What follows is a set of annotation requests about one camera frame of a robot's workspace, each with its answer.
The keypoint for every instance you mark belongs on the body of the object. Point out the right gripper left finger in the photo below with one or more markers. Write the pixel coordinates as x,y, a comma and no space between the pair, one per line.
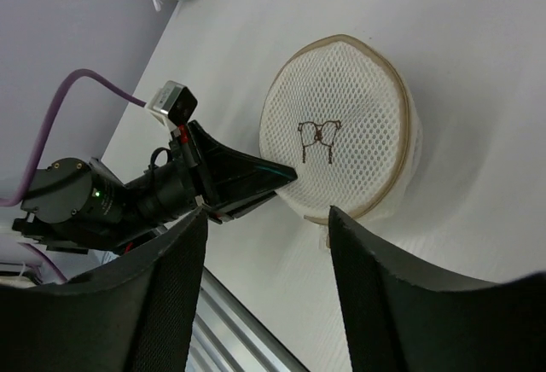
134,313

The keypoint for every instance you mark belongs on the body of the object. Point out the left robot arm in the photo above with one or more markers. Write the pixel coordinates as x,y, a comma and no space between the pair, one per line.
73,205

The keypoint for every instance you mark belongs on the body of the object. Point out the beige mesh laundry bag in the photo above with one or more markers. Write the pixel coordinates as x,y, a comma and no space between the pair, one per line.
341,115

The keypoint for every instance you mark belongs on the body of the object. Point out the aluminium mounting rail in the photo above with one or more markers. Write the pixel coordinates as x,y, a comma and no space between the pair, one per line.
227,337

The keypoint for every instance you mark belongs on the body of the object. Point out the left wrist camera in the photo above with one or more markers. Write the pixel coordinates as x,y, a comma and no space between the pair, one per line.
172,105

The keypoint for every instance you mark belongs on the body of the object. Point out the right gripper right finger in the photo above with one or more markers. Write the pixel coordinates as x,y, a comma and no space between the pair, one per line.
402,313

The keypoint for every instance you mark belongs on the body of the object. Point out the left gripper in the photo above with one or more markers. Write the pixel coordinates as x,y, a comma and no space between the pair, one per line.
203,173

